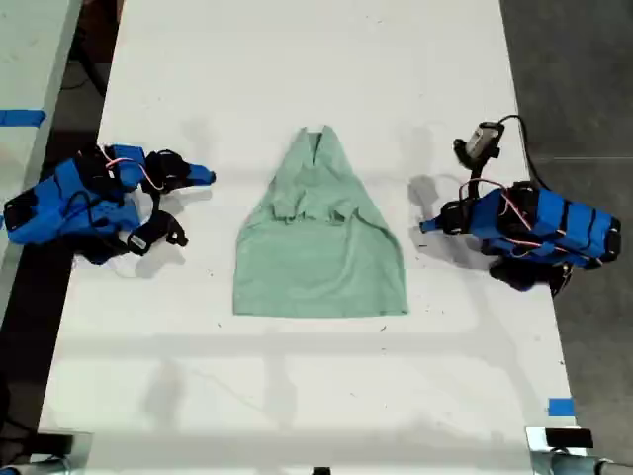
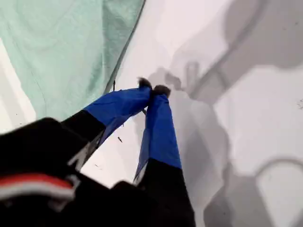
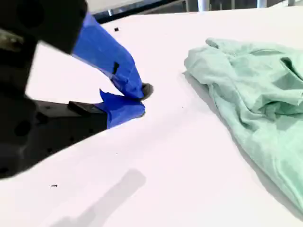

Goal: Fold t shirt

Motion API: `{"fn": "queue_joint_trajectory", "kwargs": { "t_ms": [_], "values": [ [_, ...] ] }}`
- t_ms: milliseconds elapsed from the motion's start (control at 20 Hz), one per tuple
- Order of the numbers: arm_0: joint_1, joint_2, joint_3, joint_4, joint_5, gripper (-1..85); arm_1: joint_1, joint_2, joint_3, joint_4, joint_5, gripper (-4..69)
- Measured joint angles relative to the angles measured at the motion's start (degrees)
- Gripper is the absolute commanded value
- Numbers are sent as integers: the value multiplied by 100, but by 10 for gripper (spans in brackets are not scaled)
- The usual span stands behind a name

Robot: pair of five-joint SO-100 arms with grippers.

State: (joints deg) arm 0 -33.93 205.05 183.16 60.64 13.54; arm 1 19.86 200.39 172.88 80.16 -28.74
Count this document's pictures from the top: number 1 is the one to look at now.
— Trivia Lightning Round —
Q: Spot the adjacent white table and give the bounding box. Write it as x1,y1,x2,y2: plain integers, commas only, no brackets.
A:
0,0,84,278

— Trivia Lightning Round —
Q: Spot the pale green T-shirt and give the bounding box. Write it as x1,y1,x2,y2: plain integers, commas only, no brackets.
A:
230,125,410,319

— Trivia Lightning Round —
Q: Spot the silver table clamp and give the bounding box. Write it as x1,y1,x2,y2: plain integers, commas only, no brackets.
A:
524,424,614,475
7,429,94,475

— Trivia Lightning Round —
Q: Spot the long blue tape strip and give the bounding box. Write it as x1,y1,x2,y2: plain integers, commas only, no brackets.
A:
0,108,48,129

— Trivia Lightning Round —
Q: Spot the small black box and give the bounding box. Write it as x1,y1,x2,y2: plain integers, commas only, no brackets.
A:
543,428,595,449
35,432,75,457

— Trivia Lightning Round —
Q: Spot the small blue tape square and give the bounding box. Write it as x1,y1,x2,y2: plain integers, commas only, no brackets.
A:
547,397,577,418

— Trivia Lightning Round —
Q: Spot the camera black cable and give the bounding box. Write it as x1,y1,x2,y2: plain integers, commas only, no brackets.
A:
496,114,548,192

